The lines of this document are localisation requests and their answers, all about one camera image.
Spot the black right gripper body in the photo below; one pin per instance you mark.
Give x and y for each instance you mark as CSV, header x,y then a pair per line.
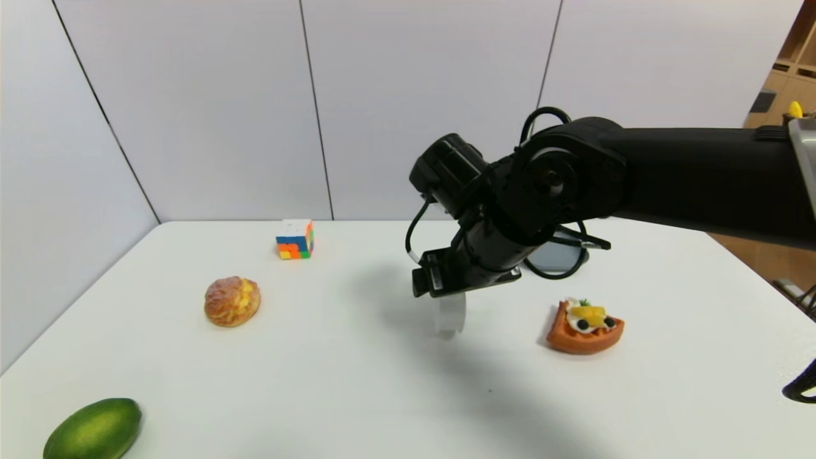
x,y
435,275

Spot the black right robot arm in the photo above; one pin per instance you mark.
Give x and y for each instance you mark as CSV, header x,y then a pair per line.
x,y
669,172

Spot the grey dish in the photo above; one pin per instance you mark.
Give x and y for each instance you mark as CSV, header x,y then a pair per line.
x,y
561,258

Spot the colourful puzzle cube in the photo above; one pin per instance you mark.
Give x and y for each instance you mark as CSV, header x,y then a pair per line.
x,y
294,241

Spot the toy waffle with fruit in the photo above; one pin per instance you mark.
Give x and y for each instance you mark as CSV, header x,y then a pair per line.
x,y
581,331

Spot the brown cream puff bun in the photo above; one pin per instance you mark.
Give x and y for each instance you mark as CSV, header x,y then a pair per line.
x,y
232,301

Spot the green mango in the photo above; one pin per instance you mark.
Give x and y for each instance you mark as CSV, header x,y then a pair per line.
x,y
94,431

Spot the yellow toy fruit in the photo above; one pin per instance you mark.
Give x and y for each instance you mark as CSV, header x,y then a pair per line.
x,y
794,109

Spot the dark chair frame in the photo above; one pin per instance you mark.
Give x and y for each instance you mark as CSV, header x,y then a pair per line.
x,y
800,293

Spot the dark wall panel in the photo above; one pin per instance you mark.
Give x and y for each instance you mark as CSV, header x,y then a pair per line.
x,y
761,102

